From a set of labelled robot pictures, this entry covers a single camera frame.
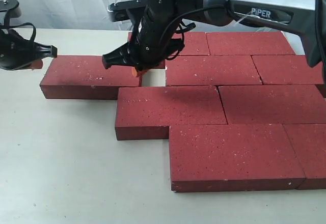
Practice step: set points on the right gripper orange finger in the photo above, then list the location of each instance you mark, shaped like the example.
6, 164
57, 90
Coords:
139, 71

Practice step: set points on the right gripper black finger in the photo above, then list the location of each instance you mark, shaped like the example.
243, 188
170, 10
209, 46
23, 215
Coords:
117, 57

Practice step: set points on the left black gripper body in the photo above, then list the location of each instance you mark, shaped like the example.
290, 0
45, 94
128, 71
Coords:
16, 54

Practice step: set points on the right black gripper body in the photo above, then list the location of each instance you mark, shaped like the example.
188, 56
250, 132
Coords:
152, 41

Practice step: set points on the red brick top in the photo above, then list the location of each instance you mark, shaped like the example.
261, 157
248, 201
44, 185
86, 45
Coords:
84, 77

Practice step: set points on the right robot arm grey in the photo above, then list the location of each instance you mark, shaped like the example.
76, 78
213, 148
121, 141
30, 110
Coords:
192, 11

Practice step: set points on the red brick lower right row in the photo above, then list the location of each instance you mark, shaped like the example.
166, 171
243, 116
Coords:
273, 104

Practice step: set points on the red brick front large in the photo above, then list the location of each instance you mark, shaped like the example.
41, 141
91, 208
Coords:
247, 157

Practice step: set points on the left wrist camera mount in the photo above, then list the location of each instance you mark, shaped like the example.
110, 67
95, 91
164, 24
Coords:
9, 9

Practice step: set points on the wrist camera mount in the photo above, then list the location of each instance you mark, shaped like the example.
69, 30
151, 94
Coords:
9, 9
133, 10

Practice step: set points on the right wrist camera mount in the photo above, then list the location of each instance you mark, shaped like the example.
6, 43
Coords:
133, 10

